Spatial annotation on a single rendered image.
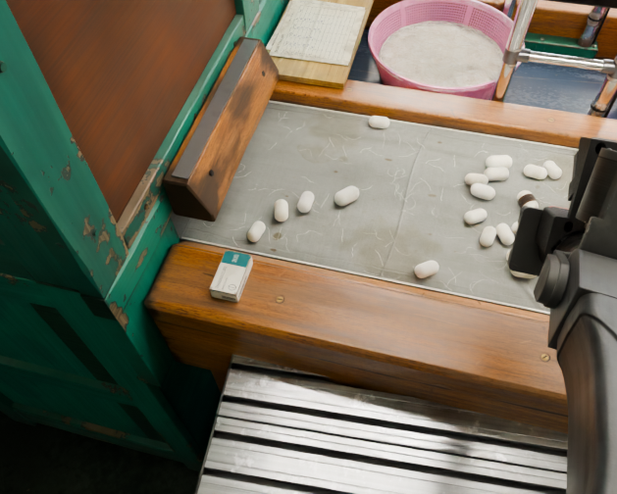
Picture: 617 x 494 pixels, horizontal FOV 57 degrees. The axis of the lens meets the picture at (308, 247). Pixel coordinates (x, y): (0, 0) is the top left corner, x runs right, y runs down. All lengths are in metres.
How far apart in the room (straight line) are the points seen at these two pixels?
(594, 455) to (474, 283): 0.46
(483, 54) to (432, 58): 0.09
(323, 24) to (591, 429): 0.86
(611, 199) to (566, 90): 0.72
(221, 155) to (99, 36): 0.24
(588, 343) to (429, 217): 0.47
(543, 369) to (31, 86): 0.58
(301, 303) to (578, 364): 0.39
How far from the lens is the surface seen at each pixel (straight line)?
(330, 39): 1.03
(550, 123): 0.95
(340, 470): 0.72
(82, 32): 0.58
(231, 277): 0.69
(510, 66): 0.93
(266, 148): 0.89
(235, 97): 0.81
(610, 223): 0.47
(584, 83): 1.19
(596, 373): 0.35
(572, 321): 0.40
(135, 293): 0.71
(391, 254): 0.76
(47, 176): 0.53
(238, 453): 0.73
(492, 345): 0.69
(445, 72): 1.06
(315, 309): 0.69
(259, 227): 0.77
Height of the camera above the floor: 1.37
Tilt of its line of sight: 55 degrees down
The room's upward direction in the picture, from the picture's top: 3 degrees counter-clockwise
